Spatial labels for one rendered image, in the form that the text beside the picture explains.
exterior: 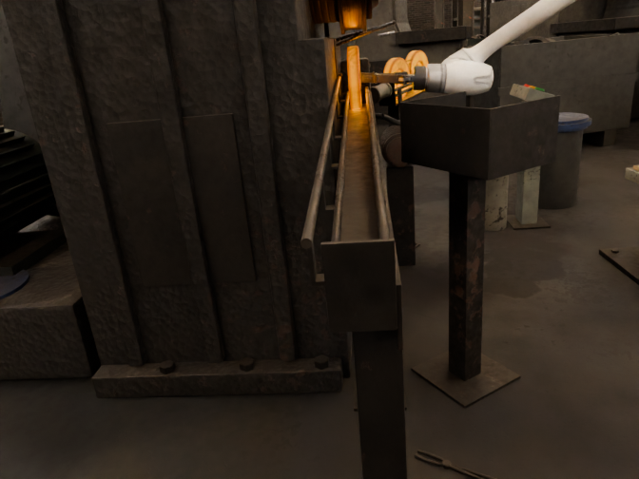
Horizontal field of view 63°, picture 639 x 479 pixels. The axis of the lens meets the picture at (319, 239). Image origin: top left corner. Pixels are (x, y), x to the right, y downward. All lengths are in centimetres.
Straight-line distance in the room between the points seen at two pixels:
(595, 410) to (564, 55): 287
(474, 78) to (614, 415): 102
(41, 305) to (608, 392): 151
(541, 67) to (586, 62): 32
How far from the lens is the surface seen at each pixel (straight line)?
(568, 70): 398
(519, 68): 378
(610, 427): 141
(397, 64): 211
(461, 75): 175
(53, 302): 164
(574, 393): 148
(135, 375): 153
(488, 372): 149
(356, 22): 159
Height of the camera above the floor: 86
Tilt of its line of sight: 21 degrees down
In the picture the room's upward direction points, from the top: 5 degrees counter-clockwise
